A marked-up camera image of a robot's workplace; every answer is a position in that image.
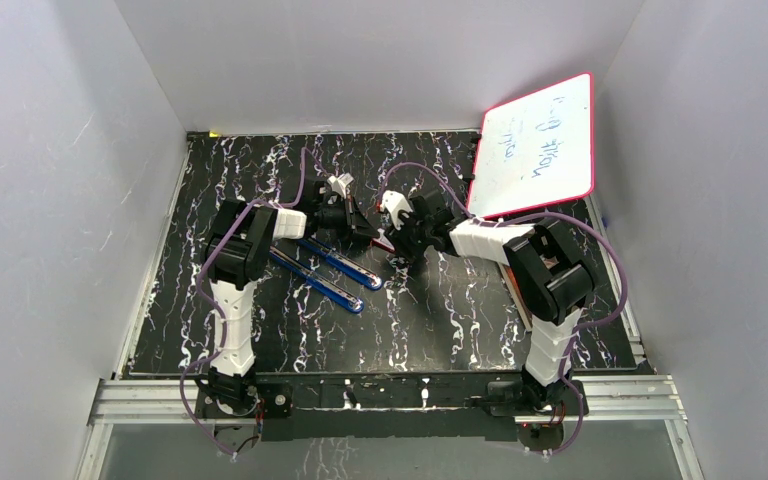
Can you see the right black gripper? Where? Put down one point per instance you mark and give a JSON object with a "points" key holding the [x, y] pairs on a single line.
{"points": [[398, 239]]}

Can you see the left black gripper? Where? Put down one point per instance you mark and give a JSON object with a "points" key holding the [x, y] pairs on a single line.
{"points": [[355, 223]]}

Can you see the blue stapler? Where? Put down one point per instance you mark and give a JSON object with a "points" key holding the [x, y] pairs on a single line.
{"points": [[340, 296], [344, 264]]}

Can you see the red white staple box sleeve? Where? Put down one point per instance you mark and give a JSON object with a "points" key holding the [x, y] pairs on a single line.
{"points": [[383, 244]]}

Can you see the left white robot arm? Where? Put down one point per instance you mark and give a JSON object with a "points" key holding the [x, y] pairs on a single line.
{"points": [[241, 242]]}

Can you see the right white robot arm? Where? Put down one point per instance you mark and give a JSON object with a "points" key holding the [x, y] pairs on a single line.
{"points": [[553, 279]]}

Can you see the dark brown book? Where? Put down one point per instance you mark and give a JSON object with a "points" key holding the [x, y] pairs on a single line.
{"points": [[515, 293]]}

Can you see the pink framed whiteboard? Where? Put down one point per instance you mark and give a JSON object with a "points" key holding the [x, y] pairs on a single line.
{"points": [[535, 151]]}

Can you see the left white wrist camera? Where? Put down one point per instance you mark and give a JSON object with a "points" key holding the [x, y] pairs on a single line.
{"points": [[339, 187]]}

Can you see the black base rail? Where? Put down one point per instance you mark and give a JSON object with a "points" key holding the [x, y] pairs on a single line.
{"points": [[504, 405]]}

